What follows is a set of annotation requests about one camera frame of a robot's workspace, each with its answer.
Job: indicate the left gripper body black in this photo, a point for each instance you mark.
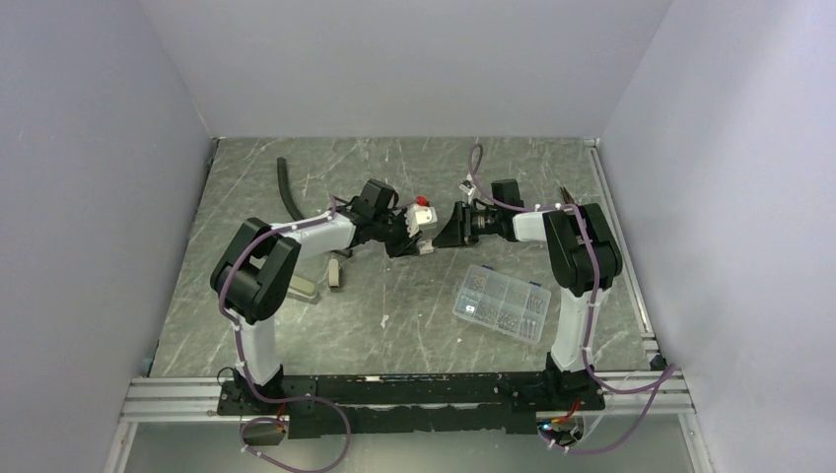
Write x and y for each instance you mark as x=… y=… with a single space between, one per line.
x=393 y=233

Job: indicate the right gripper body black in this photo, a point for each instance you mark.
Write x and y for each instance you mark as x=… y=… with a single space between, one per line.
x=477 y=223

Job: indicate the white staple box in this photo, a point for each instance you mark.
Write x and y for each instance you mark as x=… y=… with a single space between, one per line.
x=425 y=247

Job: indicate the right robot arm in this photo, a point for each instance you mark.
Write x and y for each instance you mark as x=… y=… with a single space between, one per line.
x=583 y=253

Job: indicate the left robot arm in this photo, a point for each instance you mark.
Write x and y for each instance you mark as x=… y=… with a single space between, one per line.
x=253 y=276

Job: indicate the pale green white stapler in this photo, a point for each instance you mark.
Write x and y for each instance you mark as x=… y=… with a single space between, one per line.
x=303 y=290

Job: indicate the clear plastic screw organizer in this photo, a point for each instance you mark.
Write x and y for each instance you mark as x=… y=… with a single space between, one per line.
x=502 y=303

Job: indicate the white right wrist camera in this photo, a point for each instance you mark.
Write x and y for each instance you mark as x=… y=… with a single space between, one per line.
x=467 y=187

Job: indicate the orange handled pliers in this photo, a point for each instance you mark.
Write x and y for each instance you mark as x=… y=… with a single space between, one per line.
x=566 y=196

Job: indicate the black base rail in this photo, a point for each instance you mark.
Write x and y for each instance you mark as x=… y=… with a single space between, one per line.
x=324 y=405

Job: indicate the aluminium frame rail front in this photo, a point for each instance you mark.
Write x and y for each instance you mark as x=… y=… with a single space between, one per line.
x=193 y=399

